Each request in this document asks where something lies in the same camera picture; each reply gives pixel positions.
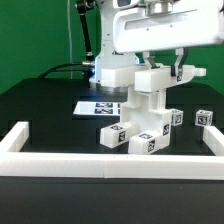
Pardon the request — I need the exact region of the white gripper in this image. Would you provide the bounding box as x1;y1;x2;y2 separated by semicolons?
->
113;0;224;81

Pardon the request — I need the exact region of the white chair back frame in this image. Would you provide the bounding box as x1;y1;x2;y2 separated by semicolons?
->
100;64;206;115

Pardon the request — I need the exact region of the white chair seat block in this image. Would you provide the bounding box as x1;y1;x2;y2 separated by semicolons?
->
119;89;173;141

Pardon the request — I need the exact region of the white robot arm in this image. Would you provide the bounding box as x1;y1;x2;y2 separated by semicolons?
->
92;0;224;85

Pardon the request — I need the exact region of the white tagged cube near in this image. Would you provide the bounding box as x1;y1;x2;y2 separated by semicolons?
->
171;109;183;126

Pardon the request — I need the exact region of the white tagged cube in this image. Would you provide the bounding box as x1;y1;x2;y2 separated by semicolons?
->
171;109;183;126
195;110;213;126

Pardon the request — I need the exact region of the white tagged cube far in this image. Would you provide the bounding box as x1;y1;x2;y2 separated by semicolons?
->
195;110;213;126

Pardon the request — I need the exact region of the white tag marker sheet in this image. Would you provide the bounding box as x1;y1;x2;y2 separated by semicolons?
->
74;101;120;116

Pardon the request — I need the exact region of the black cable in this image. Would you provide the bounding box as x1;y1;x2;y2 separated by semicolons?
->
38;61;96;80

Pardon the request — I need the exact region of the white hanging cable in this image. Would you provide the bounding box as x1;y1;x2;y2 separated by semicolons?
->
66;0;74;80

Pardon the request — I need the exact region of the white U-shaped fence frame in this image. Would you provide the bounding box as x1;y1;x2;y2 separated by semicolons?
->
0;122;224;180

